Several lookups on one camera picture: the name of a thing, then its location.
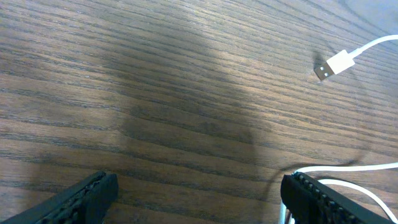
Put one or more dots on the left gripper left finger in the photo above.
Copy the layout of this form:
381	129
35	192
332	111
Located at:
86	202

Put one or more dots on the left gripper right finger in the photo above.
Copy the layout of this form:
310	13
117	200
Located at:
310	201

